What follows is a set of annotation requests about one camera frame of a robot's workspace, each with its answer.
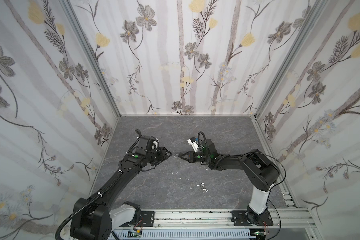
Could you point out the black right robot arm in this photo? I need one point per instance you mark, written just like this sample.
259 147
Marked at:
258 167

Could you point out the aluminium mounting rail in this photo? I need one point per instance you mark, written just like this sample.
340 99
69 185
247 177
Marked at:
225 218

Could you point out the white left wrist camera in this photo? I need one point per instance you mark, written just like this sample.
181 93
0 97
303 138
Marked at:
155 144

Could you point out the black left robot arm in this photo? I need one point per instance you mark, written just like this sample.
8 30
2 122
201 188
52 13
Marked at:
91 218

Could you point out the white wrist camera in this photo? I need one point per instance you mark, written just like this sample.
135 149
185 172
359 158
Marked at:
155 144
193 142

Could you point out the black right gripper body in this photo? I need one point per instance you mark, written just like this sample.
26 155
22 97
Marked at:
191 155

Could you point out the white slotted cable duct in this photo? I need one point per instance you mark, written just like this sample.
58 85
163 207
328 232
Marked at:
183 234

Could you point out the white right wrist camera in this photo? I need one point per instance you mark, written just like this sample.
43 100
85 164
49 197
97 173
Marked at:
193 142

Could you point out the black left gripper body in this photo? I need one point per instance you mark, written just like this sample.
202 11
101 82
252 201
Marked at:
160 154

